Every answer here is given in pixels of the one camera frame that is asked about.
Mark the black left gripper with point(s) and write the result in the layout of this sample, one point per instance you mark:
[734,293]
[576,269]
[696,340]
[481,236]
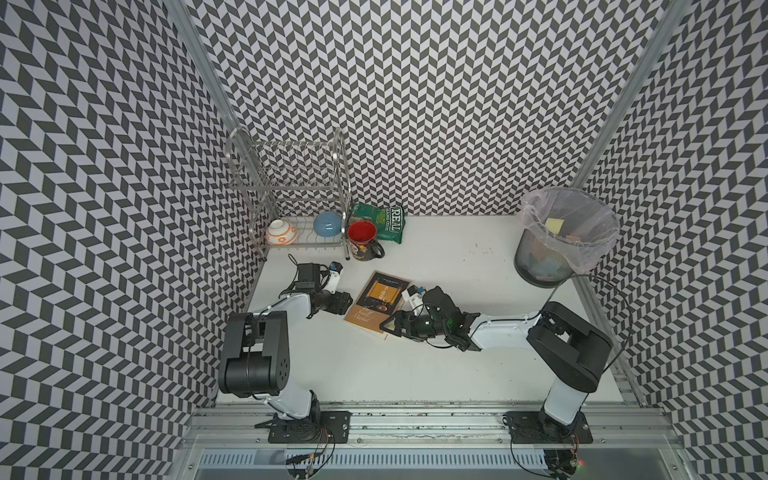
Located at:
[339,303]

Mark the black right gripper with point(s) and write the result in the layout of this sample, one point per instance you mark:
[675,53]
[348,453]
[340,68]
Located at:
[399,326]

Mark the brown black scroll book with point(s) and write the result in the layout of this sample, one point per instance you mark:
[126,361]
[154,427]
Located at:
[380,298]

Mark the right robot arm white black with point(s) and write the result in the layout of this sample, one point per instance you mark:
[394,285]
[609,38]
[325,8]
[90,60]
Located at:
[575,350]

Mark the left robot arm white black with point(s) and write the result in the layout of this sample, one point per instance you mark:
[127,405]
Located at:
[255,359]

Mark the yellow sticky note in bin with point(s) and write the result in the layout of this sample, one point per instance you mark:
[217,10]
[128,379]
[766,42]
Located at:
[554,225]

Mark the blue ceramic bowl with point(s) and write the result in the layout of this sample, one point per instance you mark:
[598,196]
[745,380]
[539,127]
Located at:
[327,224]

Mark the white orange patterned bowl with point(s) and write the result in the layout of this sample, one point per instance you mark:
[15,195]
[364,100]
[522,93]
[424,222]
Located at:
[281,232]

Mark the green snack bag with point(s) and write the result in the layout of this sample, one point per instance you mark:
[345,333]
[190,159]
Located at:
[389,221]

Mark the mesh trash bin with liner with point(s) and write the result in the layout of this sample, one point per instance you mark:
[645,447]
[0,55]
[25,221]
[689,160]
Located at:
[591,229]

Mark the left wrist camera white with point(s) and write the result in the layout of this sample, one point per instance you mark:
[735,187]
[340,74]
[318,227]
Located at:
[334,276]

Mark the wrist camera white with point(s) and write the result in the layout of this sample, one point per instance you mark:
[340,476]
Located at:
[415,296]
[334,276]

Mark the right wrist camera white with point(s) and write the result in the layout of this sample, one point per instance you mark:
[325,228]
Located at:
[415,296]

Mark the silver wire dish rack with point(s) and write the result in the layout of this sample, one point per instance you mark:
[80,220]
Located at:
[294,180]

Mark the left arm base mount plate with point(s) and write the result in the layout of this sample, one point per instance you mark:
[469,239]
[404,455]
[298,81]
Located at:
[315,427]

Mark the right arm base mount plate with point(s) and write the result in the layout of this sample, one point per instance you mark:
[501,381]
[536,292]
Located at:
[529,427]

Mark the aluminium front rail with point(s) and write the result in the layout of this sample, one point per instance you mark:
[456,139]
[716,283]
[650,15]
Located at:
[442,440]

